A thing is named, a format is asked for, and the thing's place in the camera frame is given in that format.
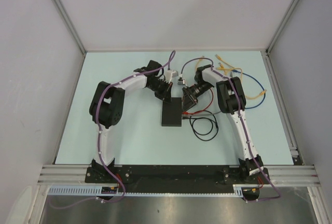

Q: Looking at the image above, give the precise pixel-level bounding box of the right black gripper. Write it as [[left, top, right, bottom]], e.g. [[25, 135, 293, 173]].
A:
[[182, 81, 213, 113]]

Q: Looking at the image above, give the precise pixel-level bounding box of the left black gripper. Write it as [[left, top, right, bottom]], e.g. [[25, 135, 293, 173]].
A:
[[147, 79, 173, 104]]

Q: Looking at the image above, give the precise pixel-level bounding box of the red ethernet cable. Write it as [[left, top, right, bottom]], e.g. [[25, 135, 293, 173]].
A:
[[183, 89, 215, 117]]

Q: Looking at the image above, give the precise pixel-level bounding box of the black network switch box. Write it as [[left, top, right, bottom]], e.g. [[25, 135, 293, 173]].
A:
[[161, 97, 182, 127]]

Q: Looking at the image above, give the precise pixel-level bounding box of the grey ethernet cable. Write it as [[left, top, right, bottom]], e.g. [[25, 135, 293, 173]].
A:
[[191, 111, 221, 116]]

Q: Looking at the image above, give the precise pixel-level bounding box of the black ethernet cable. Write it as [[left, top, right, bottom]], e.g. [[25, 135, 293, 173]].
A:
[[183, 115, 219, 142]]

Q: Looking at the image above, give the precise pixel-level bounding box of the yellow ethernet cable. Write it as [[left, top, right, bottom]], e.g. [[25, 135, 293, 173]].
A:
[[194, 55, 206, 69], [214, 54, 268, 100]]

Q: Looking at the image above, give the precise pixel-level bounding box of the blue ethernet cable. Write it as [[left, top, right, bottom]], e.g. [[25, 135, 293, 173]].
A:
[[232, 68, 268, 110]]

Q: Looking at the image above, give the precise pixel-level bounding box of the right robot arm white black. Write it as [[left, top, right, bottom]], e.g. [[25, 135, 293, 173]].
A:
[[182, 65, 264, 183]]

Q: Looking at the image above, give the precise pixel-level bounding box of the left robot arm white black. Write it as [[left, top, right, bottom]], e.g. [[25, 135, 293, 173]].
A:
[[89, 60, 173, 183]]

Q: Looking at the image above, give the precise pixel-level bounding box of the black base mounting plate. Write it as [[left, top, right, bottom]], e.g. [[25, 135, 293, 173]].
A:
[[85, 165, 269, 193]]

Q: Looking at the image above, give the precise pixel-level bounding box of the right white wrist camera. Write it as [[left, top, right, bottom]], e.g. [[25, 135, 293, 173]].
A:
[[177, 77, 188, 87]]

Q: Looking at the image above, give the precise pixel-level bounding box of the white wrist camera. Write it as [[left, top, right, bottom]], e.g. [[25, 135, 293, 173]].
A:
[[164, 69, 178, 83], [177, 77, 188, 87]]

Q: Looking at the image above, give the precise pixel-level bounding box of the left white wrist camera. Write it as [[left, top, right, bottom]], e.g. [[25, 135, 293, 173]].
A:
[[164, 69, 178, 83]]

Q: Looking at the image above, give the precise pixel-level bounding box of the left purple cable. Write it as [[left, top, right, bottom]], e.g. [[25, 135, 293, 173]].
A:
[[48, 50, 176, 208]]

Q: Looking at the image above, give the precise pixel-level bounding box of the slotted cable duct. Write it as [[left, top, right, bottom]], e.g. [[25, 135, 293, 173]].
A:
[[48, 185, 243, 198]]

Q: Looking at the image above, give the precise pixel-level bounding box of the right aluminium side rail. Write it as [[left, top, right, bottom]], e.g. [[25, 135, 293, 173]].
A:
[[261, 51, 303, 165]]

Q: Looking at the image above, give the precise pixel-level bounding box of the aluminium front rail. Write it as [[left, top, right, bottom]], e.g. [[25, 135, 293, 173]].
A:
[[38, 165, 320, 187]]

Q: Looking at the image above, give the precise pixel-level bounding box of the left aluminium corner post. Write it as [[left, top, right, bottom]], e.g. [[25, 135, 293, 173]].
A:
[[51, 0, 87, 57]]

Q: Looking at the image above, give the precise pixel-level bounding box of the aluminium corner post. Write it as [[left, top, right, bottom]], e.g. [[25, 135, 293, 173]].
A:
[[51, 0, 87, 57], [266, 0, 301, 55]]

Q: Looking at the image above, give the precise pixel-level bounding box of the right aluminium corner post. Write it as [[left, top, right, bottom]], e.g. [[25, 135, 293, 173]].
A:
[[266, 0, 301, 55]]

